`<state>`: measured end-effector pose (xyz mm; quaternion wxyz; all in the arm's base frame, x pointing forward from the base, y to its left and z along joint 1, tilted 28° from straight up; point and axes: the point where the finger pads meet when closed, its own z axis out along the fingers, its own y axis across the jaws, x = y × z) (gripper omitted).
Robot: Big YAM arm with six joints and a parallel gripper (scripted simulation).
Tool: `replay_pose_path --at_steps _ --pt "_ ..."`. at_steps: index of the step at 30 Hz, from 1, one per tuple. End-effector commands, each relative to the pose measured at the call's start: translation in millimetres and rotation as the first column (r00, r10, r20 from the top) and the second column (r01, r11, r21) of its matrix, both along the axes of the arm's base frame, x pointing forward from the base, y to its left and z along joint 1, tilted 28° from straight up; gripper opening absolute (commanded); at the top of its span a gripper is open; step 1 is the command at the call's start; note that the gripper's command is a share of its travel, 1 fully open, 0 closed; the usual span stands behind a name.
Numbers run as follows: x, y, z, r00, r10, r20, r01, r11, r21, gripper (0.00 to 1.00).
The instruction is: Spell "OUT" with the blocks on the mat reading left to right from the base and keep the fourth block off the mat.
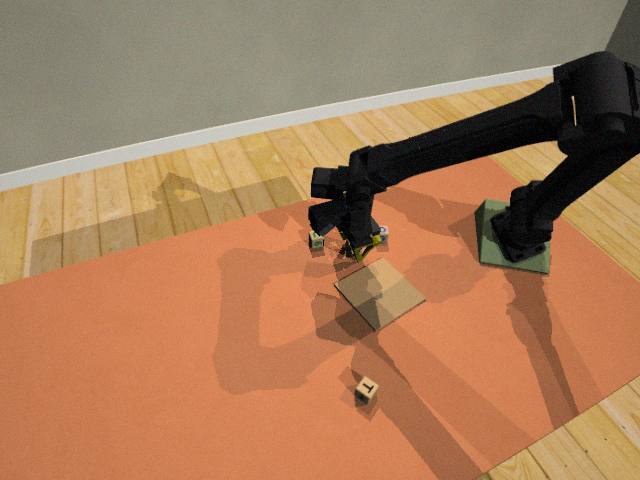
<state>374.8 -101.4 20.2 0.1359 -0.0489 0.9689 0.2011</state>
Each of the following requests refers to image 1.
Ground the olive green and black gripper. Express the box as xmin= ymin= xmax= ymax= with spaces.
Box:
xmin=336 ymin=200 xmax=381 ymax=261

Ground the beige letter block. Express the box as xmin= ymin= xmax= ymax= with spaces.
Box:
xmin=354 ymin=376 xmax=379 ymax=405
xmin=309 ymin=231 xmax=324 ymax=248
xmin=379 ymin=226 xmax=389 ymax=243
xmin=345 ymin=240 xmax=362 ymax=257

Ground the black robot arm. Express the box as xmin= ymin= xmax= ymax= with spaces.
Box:
xmin=308 ymin=51 xmax=640 ymax=263

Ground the beige flat mat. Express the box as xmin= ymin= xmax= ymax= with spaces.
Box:
xmin=334 ymin=258 xmax=426 ymax=332

